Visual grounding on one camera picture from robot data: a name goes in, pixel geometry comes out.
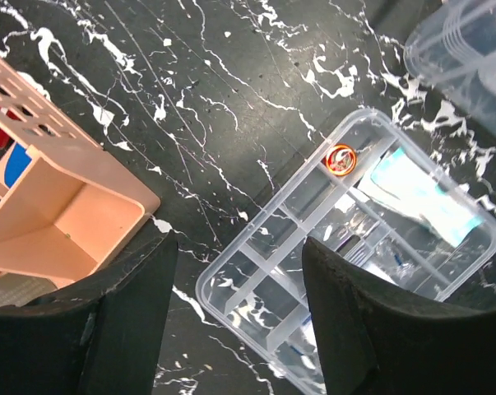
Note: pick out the clear plastic storage box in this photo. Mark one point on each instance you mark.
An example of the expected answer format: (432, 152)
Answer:
(454, 51)

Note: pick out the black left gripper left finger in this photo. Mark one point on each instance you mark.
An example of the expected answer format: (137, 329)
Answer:
(100, 335)

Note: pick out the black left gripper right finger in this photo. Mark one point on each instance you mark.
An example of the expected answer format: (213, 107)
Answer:
(376, 338)

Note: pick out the clear divided tray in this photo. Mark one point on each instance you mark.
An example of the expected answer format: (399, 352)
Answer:
(255, 287)

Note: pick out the white medicine box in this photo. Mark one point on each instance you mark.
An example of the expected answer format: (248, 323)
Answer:
(18, 290)

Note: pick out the white blue bandage roll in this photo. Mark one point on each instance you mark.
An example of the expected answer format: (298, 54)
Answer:
(300, 354)

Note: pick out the orange plastic file organizer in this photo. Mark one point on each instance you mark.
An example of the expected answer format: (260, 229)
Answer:
(67, 206)

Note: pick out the white gauze packet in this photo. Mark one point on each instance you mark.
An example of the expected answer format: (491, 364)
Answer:
(401, 178)

